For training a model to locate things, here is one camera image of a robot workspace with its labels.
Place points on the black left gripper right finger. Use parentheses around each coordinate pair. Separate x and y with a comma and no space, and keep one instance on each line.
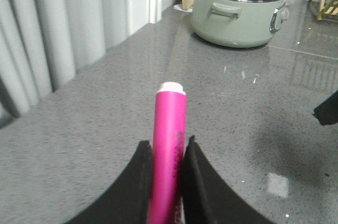
(206,197)

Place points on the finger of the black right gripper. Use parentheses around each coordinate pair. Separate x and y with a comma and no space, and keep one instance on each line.
(326,112)

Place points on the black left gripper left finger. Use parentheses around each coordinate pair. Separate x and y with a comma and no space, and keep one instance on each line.
(126,200)

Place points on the pink marker pen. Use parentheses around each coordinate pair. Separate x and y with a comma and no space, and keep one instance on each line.
(165,205)

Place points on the pale green cooking pot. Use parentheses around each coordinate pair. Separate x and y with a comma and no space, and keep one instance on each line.
(237,24)

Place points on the grey curtain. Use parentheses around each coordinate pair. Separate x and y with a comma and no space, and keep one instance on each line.
(44,43)

